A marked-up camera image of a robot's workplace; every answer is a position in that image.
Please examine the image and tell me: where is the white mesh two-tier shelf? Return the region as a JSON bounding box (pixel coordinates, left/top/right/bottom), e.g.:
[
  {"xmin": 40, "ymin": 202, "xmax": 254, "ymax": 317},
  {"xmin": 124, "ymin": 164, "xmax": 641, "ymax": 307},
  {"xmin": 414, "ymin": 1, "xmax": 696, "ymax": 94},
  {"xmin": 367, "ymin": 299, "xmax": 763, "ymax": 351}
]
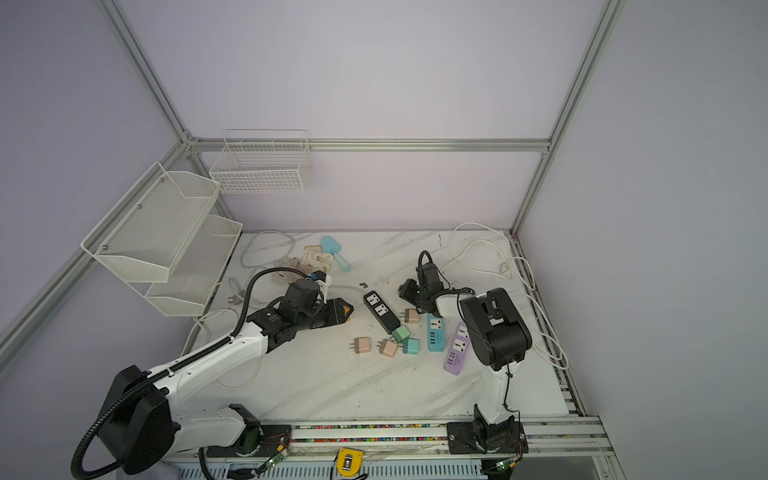
[{"xmin": 81, "ymin": 163, "xmax": 242, "ymax": 317}]

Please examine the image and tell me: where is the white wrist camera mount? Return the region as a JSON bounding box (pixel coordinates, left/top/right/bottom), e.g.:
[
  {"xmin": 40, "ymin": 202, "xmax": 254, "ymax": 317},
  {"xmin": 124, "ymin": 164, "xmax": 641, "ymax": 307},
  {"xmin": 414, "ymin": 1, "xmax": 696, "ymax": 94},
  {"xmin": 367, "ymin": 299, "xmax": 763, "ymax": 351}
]
[{"xmin": 310, "ymin": 270, "xmax": 331, "ymax": 303}]

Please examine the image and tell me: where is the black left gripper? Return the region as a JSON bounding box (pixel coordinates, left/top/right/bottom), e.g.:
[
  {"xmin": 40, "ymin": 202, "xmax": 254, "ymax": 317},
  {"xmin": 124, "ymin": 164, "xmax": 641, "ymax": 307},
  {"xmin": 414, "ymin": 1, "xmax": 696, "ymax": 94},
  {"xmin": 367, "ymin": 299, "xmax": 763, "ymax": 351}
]
[{"xmin": 297, "ymin": 297, "xmax": 354, "ymax": 332}]

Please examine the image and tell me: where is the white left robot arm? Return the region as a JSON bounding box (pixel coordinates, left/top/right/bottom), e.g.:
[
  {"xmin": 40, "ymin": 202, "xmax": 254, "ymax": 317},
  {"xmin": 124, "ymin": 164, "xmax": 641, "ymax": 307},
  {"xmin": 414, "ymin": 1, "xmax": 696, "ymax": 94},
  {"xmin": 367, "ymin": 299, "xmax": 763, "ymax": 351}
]
[{"xmin": 70, "ymin": 271, "xmax": 354, "ymax": 479}]

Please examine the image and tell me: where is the aluminium frame corner post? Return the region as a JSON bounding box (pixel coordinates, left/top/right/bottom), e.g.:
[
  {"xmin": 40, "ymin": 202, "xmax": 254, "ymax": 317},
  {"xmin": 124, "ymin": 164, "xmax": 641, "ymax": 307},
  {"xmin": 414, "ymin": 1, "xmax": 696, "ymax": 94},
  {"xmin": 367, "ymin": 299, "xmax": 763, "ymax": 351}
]
[{"xmin": 509, "ymin": 0, "xmax": 626, "ymax": 239}]

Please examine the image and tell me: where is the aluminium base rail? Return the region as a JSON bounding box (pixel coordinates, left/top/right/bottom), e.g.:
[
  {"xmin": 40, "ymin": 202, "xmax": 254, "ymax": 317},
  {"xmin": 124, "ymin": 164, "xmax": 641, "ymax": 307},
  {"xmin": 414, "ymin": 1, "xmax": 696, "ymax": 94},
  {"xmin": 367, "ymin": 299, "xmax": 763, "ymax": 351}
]
[{"xmin": 113, "ymin": 419, "xmax": 619, "ymax": 480}]

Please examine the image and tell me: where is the yellow tape measure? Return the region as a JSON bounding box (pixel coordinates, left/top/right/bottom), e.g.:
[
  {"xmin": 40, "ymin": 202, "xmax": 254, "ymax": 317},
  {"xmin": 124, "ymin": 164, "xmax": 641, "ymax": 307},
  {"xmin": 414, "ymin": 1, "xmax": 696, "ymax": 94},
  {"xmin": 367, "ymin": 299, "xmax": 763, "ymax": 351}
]
[{"xmin": 334, "ymin": 448, "xmax": 367, "ymax": 479}]

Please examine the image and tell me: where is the beige power strip bundle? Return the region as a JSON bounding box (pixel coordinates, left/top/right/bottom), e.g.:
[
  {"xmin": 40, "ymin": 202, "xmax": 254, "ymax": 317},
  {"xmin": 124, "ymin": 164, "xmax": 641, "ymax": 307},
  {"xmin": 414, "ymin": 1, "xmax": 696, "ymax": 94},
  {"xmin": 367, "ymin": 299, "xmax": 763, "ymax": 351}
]
[{"xmin": 274, "ymin": 245, "xmax": 334, "ymax": 275}]

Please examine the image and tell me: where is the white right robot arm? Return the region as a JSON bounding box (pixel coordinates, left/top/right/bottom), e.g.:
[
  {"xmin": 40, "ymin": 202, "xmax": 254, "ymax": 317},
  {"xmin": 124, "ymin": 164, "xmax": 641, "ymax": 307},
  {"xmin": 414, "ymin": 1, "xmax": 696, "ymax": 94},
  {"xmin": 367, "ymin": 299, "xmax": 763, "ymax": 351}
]
[{"xmin": 398, "ymin": 250, "xmax": 533, "ymax": 458}]

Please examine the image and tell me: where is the teal power strip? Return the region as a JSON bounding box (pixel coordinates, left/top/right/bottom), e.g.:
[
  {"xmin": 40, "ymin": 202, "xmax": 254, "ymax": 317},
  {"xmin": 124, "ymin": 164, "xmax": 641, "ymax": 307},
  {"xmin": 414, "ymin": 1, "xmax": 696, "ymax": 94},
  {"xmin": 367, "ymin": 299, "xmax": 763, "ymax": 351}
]
[{"xmin": 427, "ymin": 314, "xmax": 445, "ymax": 352}]

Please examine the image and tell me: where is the black power strip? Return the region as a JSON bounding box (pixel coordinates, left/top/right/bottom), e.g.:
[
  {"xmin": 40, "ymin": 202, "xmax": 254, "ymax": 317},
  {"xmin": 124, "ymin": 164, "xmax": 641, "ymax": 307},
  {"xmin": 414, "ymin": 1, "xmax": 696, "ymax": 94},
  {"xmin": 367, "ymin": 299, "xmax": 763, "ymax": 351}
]
[{"xmin": 363, "ymin": 291, "xmax": 401, "ymax": 334}]

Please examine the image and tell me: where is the pink USB charger plug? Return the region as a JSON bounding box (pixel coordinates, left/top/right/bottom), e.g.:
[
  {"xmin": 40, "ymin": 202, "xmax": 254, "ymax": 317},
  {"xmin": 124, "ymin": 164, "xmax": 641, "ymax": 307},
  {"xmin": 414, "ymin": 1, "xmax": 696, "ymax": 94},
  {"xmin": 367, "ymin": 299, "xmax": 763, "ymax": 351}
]
[{"xmin": 378, "ymin": 339, "xmax": 399, "ymax": 358}]

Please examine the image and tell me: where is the purple power strip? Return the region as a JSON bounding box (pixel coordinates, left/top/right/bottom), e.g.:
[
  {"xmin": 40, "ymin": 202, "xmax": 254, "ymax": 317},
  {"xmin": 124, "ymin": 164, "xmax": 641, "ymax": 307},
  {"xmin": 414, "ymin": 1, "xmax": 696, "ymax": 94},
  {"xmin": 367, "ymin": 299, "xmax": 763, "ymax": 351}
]
[{"xmin": 443, "ymin": 321, "xmax": 471, "ymax": 376}]

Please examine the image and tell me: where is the grey cable with plug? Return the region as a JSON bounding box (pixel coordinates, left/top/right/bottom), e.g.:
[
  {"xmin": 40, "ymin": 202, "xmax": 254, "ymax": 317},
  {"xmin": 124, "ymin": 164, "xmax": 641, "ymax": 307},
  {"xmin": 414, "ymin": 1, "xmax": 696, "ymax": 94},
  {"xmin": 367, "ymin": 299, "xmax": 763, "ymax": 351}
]
[{"xmin": 224, "ymin": 230, "xmax": 298, "ymax": 304}]

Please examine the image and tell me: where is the green USB charger plug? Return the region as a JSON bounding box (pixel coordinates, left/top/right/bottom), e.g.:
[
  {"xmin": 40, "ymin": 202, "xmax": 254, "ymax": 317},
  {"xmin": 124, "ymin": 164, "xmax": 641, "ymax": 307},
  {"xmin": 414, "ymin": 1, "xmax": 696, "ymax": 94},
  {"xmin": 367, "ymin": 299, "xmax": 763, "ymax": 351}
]
[{"xmin": 391, "ymin": 325, "xmax": 411, "ymax": 344}]

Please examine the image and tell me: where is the white wire basket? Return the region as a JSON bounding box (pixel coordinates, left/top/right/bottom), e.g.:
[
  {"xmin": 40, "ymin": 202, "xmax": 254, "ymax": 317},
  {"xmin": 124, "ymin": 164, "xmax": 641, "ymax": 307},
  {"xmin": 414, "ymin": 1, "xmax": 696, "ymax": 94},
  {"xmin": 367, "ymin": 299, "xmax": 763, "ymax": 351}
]
[{"xmin": 209, "ymin": 129, "xmax": 313, "ymax": 194}]

